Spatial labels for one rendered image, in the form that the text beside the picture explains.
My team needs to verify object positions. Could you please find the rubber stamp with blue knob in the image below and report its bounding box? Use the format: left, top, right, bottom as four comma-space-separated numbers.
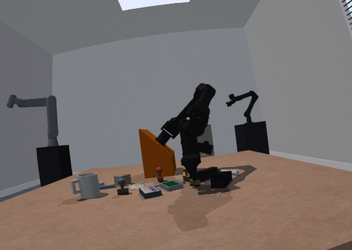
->
117, 178, 129, 195

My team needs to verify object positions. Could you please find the blue stamp pad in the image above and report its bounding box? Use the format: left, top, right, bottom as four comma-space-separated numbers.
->
139, 186, 162, 199

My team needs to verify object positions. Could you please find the red rubber stamp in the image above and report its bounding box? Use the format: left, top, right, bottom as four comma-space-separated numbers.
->
156, 167, 164, 183

